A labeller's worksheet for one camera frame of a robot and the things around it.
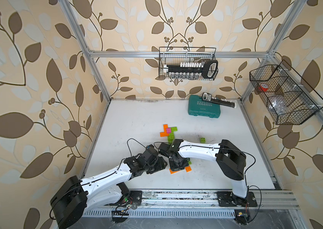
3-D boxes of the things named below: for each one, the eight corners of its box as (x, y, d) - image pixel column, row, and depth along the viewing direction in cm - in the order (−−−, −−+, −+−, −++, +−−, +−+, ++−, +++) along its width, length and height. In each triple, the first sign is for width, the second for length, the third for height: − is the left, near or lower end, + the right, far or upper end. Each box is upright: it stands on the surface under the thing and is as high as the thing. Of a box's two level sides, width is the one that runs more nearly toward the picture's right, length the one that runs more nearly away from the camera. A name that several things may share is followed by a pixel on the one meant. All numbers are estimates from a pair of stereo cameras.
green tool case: (187, 116, 112) (188, 111, 108) (188, 99, 125) (189, 94, 120) (219, 119, 110) (221, 114, 106) (216, 101, 123) (218, 96, 118)
